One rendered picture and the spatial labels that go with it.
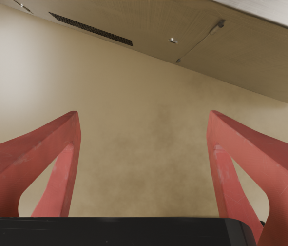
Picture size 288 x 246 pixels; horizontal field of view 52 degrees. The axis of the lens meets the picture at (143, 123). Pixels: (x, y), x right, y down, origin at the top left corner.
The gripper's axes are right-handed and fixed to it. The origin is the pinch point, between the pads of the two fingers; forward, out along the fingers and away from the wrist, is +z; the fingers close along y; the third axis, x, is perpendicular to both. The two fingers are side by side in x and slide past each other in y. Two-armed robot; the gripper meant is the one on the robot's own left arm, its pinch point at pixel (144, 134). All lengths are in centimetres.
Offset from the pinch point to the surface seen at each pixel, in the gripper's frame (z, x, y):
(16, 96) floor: 91, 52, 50
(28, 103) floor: 90, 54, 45
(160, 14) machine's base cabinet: 37.7, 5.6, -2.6
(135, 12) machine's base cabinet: 42.0, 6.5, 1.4
